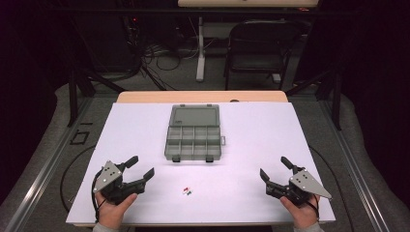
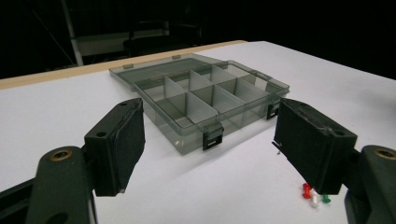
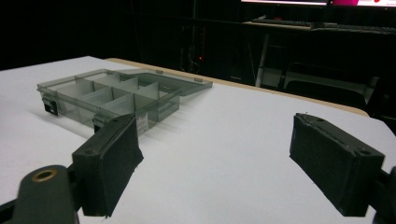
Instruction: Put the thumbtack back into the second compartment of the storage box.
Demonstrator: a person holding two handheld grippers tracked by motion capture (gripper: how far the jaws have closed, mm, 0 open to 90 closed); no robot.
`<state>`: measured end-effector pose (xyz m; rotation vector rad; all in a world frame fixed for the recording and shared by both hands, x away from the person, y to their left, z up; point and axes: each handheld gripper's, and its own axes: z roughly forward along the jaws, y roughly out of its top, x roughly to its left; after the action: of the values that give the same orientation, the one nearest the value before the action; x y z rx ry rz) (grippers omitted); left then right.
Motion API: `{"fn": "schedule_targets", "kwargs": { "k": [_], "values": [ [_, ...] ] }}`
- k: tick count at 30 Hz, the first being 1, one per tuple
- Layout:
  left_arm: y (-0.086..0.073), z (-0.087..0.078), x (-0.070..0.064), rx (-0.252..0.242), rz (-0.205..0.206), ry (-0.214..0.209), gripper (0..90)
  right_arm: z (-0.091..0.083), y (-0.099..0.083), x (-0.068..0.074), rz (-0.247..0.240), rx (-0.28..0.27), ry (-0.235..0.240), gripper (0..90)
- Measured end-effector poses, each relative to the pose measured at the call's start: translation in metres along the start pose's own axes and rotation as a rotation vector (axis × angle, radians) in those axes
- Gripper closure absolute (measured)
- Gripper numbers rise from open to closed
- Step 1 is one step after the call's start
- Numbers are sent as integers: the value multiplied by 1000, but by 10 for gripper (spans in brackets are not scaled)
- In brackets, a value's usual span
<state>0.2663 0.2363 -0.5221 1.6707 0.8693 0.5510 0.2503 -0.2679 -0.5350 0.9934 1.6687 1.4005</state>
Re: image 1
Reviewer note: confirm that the aluminium floor rail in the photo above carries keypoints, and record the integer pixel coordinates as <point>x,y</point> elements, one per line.
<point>357,180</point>
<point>45,167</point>

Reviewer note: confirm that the grey plastic organizer box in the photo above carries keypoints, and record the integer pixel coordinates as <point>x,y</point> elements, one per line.
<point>193,138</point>

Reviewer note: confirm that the white board mat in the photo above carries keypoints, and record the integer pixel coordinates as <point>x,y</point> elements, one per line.
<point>251,145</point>

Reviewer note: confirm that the person's left hand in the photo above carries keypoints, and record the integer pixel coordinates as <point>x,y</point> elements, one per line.
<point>111,214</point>

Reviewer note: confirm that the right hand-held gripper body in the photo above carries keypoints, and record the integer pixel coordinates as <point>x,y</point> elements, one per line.
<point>303,185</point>

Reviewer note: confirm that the wooden table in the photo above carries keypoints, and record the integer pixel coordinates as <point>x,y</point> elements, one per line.
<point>199,96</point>

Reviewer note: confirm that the black metal stand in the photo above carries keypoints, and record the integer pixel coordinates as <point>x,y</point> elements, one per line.
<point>73,96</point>
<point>337,103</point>

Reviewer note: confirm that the black folding chair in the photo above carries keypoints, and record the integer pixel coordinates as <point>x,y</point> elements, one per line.
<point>261,35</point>

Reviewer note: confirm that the white desk leg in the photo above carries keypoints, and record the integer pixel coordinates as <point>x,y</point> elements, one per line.
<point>201,64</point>

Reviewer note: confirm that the person's right hand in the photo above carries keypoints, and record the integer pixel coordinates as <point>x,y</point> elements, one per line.
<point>304,214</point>

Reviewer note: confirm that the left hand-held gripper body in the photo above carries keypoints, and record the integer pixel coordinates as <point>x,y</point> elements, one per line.
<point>111,185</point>

